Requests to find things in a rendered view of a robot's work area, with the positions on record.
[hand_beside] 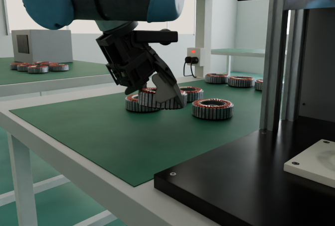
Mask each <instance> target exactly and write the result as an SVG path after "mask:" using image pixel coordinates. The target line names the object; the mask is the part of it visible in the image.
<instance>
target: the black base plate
mask: <svg viewBox="0 0 335 226"><path fill-rule="evenodd" d="M321 139H324V140H328V141H332V142H335V122H331V121H326V120H321V119H316V118H311V117H305V116H300V115H299V118H298V120H295V121H289V120H288V119H286V120H284V119H283V120H281V121H279V128H278V129H275V130H274V131H270V130H267V128H265V129H259V130H257V131H255V132H252V133H250V134H248V135H245V136H243V137H241V138H238V139H236V140H234V141H231V142H229V143H226V144H224V145H222V146H219V147H217V148H215V149H212V150H210V151H208V152H205V153H203V154H201V155H198V156H196V157H194V158H191V159H189V160H186V161H184V162H182V163H179V164H177V165H175V166H172V167H170V168H168V169H165V170H163V171H161V172H158V173H156V174H154V188H156V189H157V190H159V191H161V192H163V193H164V194H166V195H168V196H170V197H172V198H173V199H175V200H177V201H179V202H180V203H182V204H184V205H186V206H187V207H189V208H191V209H193V210H194V211H196V212H198V213H200V214H202V215H203V216H205V217H207V218H209V219H210V220H212V221H214V222H216V223H217V224H219V225H221V226H335V188H333V187H330V186H327V185H324V184H321V183H318V182H316V181H313V180H310V179H307V178H304V177H301V176H298V175H295V174H292V173H289V172H286V171H284V163H286V162H287V161H289V160H290V159H292V158H293V157H295V156H297V155H298V154H300V153H301V152H303V151H304V150H306V149H307V148H309V147H310V146H312V145H313V144H315V143H317V142H318V141H320V140H321Z"/></svg>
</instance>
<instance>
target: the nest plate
mask: <svg viewBox="0 0 335 226"><path fill-rule="evenodd" d="M284 171H286V172H289V173H292V174H295V175H298V176H301V177H304V178H307V179H310V180H313V181H316V182H318V183H321V184H324V185H327V186H330V187H333V188H335V142H332V141H328V140H324V139H321V140H320V141H318V142H317V143H315V144H313V145H312V146H310V147H309V148H307V149H306V150H304V151H303V152H301V153H300V154H298V155H297V156H295V157H293V158H292V159H290V160H289V161H287V162H286V163H284Z"/></svg>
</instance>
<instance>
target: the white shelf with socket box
mask: <svg viewBox="0 0 335 226"><path fill-rule="evenodd" d="M212 2H213V0H196V19H195V47H190V48H187V57H186V58H185V63H184V67H183V75H184V76H185V77H187V76H193V78H195V79H205V75H206V74H210V64H211V33H212ZM186 63H187V65H189V66H190V69H191V73H192V75H185V74H184V70H185V64H186ZM192 66H195V67H194V74H193V72H192Z"/></svg>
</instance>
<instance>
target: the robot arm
mask: <svg viewBox="0 0 335 226"><path fill-rule="evenodd" d="M22 2H23V6H24V7H25V10H26V12H27V13H28V15H29V16H30V17H31V18H32V19H33V20H34V21H35V22H36V23H37V24H38V25H40V26H42V27H44V28H46V29H50V30H58V29H61V28H63V27H65V26H68V25H70V24H71V23H72V22H73V21H74V20H94V21H95V22H96V24H97V26H98V28H99V30H100V31H102V33H103V35H101V36H100V37H98V38H96V39H95V40H96V41H97V43H98V45H99V47H100V49H101V51H102V52H103V54H104V56H105V58H106V60H107V61H108V63H107V64H106V67H107V69H108V71H109V72H110V74H111V76H112V78H113V79H114V81H115V83H116V85H119V84H120V85H121V86H125V87H127V88H126V89H125V95H129V94H131V93H133V92H135V91H137V90H141V88H147V81H149V80H150V79H149V77H150V76H151V75H152V74H153V73H154V72H157V73H156V74H153V76H152V82H153V83H154V85H155V86H156V88H157V90H156V93H155V100H156V101H157V102H158V103H159V104H162V103H164V102H166V101H168V100H170V99H172V98H175V100H176V101H177V103H178V104H179V105H180V106H181V107H182V108H183V107H184V101H183V98H182V94H181V91H180V88H179V86H178V84H177V80H176V78H175V76H174V75H173V73H172V71H171V69H170V68H169V66H168V65H167V64H166V62H165V61H164V60H163V59H161V58H160V57H159V55H158V54H157V53H156V51H155V50H154V49H152V48H151V46H149V43H160V44H161V45H165V46H166V45H169V44H171V43H173V42H178V32H177V31H171V30H169V29H167V28H164V29H161V30H134V29H135V28H136V27H137V26H138V24H139V23H138V21H147V23H151V22H166V21H174V20H176V19H178V18H179V16H180V15H181V12H182V10H183V6H184V0H22ZM111 70H112V71H113V72H112V71H111ZM113 74H114V75H115V77H116V78H117V79H115V77H114V75H113Z"/></svg>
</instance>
